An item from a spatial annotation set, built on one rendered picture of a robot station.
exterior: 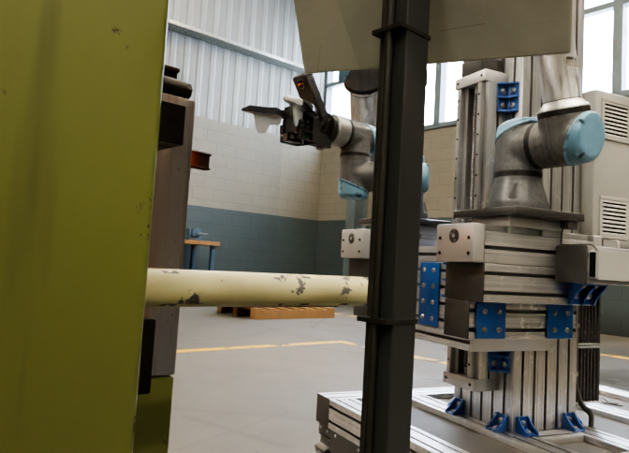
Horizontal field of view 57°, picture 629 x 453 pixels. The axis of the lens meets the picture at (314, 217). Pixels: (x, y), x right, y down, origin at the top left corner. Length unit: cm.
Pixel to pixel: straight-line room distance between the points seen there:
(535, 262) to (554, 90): 41
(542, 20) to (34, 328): 63
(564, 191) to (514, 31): 116
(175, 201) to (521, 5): 57
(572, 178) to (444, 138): 774
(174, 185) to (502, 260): 80
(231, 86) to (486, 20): 986
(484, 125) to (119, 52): 132
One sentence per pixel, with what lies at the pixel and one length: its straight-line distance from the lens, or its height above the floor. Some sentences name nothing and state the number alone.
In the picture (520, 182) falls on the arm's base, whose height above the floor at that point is 89.
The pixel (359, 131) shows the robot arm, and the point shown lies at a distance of 142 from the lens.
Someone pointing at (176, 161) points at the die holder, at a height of 81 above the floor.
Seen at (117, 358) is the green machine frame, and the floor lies 56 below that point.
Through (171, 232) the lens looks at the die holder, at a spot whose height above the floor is 69.
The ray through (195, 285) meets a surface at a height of 62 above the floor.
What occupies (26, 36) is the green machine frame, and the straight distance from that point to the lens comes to 60.
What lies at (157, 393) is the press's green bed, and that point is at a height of 44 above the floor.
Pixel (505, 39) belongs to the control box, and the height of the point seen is 94.
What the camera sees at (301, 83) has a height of 106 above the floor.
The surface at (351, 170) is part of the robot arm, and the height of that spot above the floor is 89.
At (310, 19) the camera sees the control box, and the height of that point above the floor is 98.
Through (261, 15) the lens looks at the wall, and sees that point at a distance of 1132.
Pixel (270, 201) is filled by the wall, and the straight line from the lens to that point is 1072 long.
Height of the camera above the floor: 66
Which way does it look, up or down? 5 degrees up
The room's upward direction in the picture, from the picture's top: 3 degrees clockwise
